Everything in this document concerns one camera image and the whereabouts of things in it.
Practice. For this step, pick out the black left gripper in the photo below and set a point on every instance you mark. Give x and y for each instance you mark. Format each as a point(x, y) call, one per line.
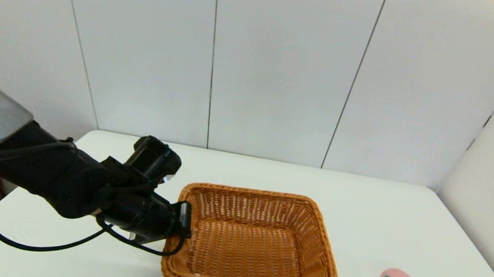
point(141, 216)

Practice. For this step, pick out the orange woven wicker basket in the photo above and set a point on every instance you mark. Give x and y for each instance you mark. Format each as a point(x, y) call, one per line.
point(248, 249)

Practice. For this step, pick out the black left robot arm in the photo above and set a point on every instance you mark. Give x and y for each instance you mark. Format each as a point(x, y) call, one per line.
point(46, 170)

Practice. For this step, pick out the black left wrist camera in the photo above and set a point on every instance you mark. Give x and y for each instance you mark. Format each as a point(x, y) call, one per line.
point(153, 158)

